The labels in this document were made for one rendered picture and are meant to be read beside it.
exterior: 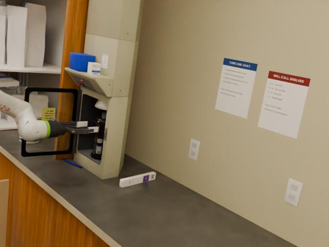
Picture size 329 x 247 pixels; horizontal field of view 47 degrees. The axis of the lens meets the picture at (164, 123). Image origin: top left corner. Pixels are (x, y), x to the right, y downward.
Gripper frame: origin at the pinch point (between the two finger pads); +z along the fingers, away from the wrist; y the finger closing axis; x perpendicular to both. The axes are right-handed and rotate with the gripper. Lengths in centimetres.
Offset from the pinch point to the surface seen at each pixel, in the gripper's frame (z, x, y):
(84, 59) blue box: -5.3, -36.8, 4.2
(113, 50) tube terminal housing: 2.1, -44.1, -10.7
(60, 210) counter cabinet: -24.5, 37.0, -19.8
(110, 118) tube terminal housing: 3.4, -8.3, -14.1
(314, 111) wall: 45, -34, -104
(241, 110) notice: 45, -26, -67
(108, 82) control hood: -0.9, -27.9, -14.0
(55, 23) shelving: 45, -51, 139
